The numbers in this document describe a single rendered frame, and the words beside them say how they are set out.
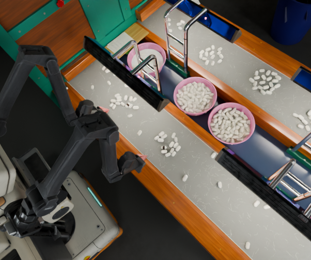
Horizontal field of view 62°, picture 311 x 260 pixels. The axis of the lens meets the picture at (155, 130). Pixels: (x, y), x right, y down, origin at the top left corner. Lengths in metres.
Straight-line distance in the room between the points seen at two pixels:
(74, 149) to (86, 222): 1.20
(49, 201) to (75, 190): 1.08
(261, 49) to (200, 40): 0.41
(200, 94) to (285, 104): 0.51
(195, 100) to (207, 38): 0.50
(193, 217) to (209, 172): 0.26
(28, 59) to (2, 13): 0.46
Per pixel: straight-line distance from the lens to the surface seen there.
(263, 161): 1.62
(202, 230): 1.41
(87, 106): 1.37
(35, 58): 1.12
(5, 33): 1.56
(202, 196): 1.45
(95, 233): 2.00
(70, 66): 1.82
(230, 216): 1.46
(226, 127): 1.59
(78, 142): 0.86
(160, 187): 1.44
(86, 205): 2.04
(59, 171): 0.94
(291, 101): 1.76
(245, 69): 1.81
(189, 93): 1.70
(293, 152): 1.65
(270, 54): 1.88
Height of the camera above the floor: 2.17
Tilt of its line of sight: 66 degrees down
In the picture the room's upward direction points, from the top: 16 degrees counter-clockwise
